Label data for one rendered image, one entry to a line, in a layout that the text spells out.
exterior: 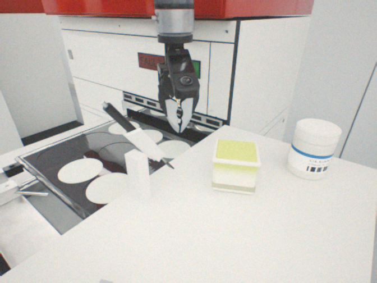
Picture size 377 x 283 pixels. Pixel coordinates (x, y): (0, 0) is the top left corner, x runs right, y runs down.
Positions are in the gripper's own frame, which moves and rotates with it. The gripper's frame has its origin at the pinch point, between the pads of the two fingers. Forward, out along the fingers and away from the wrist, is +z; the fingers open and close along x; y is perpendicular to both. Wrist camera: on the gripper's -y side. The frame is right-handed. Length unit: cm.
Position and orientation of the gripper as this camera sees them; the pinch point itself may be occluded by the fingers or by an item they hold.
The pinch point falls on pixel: (179, 128)
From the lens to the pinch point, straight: 54.0
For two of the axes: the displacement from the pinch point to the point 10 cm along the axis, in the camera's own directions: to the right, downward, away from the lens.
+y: -2.3, -4.8, 8.4
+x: -9.7, 1.2, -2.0
